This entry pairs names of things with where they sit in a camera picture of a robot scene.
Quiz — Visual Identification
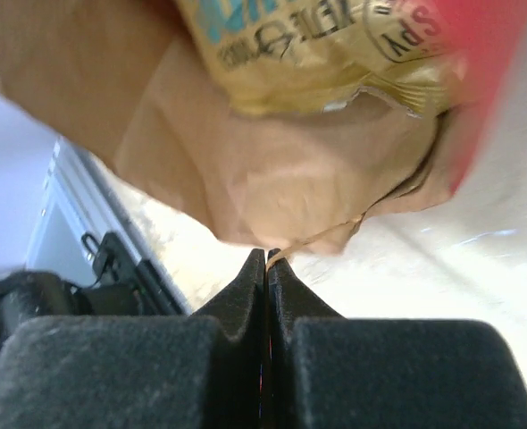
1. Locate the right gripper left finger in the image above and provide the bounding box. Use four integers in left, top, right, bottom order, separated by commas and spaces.
0, 249, 265, 428

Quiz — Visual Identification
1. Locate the red brown paper bag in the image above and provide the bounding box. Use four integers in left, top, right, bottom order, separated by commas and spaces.
0, 0, 527, 274

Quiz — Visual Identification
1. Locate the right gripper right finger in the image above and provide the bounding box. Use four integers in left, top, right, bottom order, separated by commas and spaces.
267, 250, 527, 428

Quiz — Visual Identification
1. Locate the yellow kettle chips bag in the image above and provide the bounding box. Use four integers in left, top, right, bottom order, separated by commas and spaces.
178, 0, 466, 116

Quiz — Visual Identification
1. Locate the aluminium frame rail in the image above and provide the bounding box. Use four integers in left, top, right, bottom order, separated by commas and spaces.
24, 139, 192, 315

